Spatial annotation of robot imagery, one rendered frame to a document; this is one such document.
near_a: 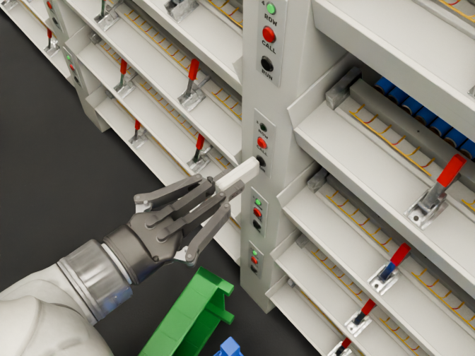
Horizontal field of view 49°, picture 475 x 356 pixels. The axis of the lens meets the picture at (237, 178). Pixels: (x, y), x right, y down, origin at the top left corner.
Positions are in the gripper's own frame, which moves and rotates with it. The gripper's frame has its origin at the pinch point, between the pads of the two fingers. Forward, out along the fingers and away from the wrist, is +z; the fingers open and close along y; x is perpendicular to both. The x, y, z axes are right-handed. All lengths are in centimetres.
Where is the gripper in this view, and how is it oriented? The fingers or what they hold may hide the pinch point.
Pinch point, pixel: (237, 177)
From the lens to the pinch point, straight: 74.4
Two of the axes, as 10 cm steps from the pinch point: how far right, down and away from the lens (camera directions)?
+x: 0.0, -5.5, -8.4
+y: 6.5, 6.4, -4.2
